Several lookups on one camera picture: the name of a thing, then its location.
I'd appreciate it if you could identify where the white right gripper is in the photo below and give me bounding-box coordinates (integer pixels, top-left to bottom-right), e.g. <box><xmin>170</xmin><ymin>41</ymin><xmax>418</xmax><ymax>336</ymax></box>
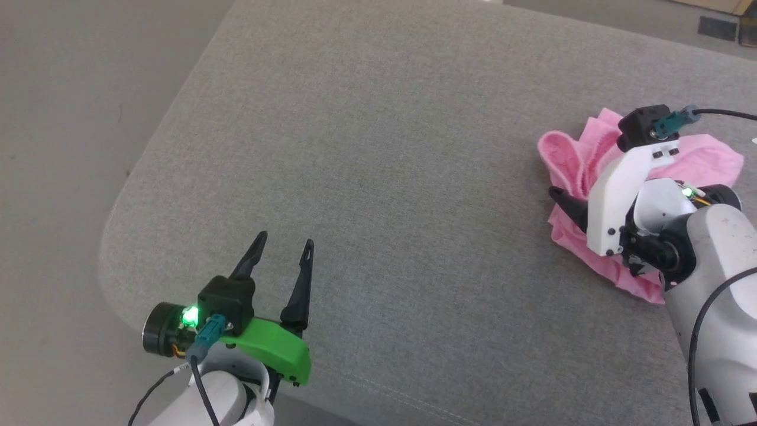
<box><xmin>548</xmin><ymin>141</ymin><xmax>681</xmax><ymax>259</ymax></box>

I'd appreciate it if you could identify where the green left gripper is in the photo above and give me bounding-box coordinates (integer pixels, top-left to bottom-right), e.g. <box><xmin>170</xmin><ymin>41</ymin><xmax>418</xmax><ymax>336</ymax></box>
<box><xmin>219</xmin><ymin>231</ymin><xmax>315</xmax><ymax>387</ymax></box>

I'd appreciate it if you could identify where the pink garment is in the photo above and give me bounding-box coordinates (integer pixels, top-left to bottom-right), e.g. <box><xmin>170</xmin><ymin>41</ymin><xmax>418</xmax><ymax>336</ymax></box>
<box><xmin>537</xmin><ymin>107</ymin><xmax>745</xmax><ymax>306</ymax></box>

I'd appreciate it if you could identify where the grey fabric sofa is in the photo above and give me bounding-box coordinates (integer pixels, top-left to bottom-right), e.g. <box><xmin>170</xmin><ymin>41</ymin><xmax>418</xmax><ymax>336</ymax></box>
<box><xmin>99</xmin><ymin>0</ymin><xmax>757</xmax><ymax>426</ymax></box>

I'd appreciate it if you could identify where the dark grey floor plate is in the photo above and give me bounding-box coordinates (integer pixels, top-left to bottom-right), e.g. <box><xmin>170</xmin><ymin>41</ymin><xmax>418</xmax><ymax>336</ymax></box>
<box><xmin>697</xmin><ymin>16</ymin><xmax>739</xmax><ymax>43</ymax></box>

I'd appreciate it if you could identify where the black cable with teal plug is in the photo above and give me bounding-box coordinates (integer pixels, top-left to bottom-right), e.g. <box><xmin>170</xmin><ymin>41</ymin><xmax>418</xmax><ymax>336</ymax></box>
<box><xmin>186</xmin><ymin>314</ymin><xmax>229</xmax><ymax>426</ymax></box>
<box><xmin>653</xmin><ymin>105</ymin><xmax>757</xmax><ymax>426</ymax></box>

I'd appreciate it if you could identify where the thin black cable white tag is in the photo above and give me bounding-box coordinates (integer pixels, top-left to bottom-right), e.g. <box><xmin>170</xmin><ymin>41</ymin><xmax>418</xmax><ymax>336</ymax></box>
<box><xmin>128</xmin><ymin>363</ymin><xmax>193</xmax><ymax>426</ymax></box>

